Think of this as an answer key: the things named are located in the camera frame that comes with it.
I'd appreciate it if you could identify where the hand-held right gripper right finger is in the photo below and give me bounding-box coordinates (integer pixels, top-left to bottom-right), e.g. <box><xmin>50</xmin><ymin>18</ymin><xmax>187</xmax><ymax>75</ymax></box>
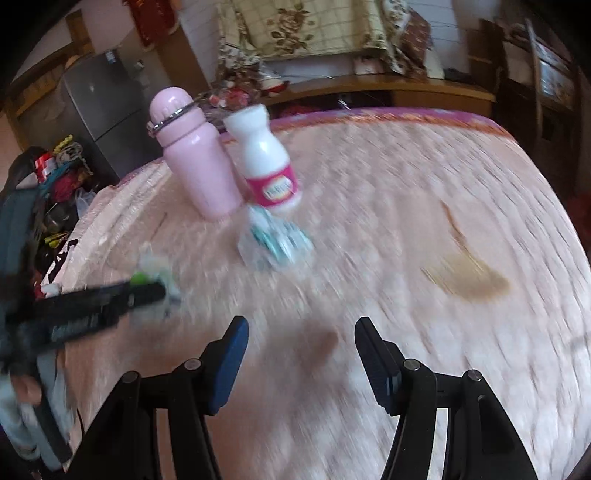
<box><xmin>355</xmin><ymin>316</ymin><xmax>539</xmax><ymax>480</ymax></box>

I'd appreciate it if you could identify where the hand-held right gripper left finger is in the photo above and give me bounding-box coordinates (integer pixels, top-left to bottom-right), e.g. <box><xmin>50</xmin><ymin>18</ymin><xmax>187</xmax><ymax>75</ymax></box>
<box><xmin>67</xmin><ymin>316</ymin><xmax>250</xmax><ymax>480</ymax></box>

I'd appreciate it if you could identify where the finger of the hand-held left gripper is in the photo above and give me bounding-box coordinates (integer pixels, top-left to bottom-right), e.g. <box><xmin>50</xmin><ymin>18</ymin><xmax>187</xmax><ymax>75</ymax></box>
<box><xmin>48</xmin><ymin>310</ymin><xmax>134</xmax><ymax>343</ymax></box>
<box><xmin>28</xmin><ymin>281</ymin><xmax>168</xmax><ymax>321</ymax></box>

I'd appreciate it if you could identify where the green wrapper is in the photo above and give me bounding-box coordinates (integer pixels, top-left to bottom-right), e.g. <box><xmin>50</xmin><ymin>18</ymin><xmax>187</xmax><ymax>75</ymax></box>
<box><xmin>131</xmin><ymin>251</ymin><xmax>184</xmax><ymax>320</ymax></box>

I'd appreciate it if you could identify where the person's left forearm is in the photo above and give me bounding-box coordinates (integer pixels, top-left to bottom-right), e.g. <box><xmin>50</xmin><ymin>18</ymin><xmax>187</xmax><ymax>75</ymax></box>
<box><xmin>0</xmin><ymin>369</ymin><xmax>77</xmax><ymax>467</ymax></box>

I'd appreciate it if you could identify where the pile of colourful clutter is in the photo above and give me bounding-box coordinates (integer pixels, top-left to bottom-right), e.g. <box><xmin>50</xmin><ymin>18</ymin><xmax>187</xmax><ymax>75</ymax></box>
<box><xmin>33</xmin><ymin>135</ymin><xmax>99</xmax><ymax>234</ymax></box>

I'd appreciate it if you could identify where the pink quilted tablecloth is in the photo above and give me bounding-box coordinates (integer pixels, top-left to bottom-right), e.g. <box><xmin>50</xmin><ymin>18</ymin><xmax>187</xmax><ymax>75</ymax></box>
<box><xmin>41</xmin><ymin>107</ymin><xmax>591</xmax><ymax>480</ymax></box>

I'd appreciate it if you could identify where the teal crumpled wrapper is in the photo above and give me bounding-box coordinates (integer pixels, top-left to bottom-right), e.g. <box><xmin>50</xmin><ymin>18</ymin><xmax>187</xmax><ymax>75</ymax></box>
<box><xmin>238</xmin><ymin>205</ymin><xmax>315</xmax><ymax>271</ymax></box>

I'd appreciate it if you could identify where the grey refrigerator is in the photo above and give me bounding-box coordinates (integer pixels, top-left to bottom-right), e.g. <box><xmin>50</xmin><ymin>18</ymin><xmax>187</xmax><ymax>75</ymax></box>
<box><xmin>62</xmin><ymin>50</ymin><xmax>152</xmax><ymax>182</ymax></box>

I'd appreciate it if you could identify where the white bottle pink label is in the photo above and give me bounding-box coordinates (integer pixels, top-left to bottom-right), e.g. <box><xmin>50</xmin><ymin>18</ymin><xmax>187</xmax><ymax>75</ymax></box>
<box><xmin>223</xmin><ymin>104</ymin><xmax>304</xmax><ymax>213</ymax></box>

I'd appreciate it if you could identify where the artificial flower clutter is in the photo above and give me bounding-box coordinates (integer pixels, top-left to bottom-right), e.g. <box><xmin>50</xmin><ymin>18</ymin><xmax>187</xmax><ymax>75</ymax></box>
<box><xmin>202</xmin><ymin>54</ymin><xmax>293</xmax><ymax>110</ymax></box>

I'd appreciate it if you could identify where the wooden cabinet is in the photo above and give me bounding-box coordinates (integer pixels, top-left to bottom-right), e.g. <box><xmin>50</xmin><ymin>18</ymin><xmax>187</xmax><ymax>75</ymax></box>
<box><xmin>259</xmin><ymin>75</ymin><xmax>498</xmax><ymax>121</ymax></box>

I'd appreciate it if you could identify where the dark wooden shelf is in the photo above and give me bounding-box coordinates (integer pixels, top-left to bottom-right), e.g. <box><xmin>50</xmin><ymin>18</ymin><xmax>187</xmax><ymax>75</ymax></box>
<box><xmin>475</xmin><ymin>17</ymin><xmax>591</xmax><ymax>188</ymax></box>

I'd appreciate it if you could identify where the yellow floral checked cloth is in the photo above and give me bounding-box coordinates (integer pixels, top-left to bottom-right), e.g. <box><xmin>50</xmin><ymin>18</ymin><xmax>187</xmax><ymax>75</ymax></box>
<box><xmin>216</xmin><ymin>0</ymin><xmax>445</xmax><ymax>80</ymax></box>

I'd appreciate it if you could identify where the framed picture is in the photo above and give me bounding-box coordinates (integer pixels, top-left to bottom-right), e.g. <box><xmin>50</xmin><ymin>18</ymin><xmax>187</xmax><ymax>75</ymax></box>
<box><xmin>537</xmin><ymin>45</ymin><xmax>579</xmax><ymax>101</ymax></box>

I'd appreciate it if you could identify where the red wall poster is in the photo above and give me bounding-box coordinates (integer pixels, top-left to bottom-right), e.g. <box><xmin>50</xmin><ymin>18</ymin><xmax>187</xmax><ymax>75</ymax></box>
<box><xmin>126</xmin><ymin>0</ymin><xmax>180</xmax><ymax>49</ymax></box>

